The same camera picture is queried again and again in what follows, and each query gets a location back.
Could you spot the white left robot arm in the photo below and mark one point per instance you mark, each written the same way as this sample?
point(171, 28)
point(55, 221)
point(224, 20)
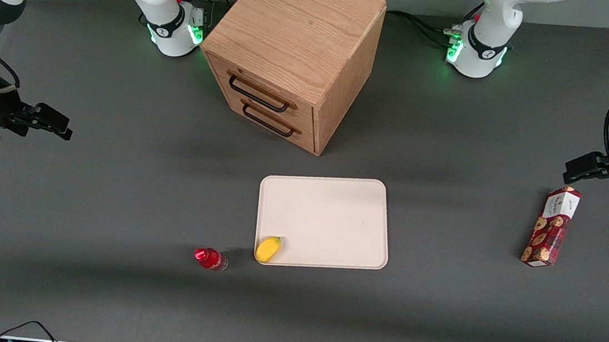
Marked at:
point(484, 48)

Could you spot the beige plastic tray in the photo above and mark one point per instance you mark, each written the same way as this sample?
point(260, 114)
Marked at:
point(328, 218)

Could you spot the red tartan cookie box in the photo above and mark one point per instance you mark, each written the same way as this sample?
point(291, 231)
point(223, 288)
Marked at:
point(550, 228)

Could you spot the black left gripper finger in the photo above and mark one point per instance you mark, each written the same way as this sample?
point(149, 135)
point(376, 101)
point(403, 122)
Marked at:
point(607, 169)
point(581, 167)

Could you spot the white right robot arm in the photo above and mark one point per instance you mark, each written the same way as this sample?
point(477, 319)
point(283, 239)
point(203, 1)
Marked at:
point(158, 11)

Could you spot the wooden drawer cabinet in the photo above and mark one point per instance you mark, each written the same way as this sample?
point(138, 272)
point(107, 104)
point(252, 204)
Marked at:
point(295, 30)

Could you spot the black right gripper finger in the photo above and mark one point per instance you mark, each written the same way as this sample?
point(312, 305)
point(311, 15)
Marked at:
point(53, 121)
point(23, 117)

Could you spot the yellow mango fruit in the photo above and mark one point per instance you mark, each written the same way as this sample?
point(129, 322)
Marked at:
point(268, 249)

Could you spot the red-capped coke bottle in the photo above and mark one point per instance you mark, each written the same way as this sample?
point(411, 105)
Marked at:
point(210, 258)

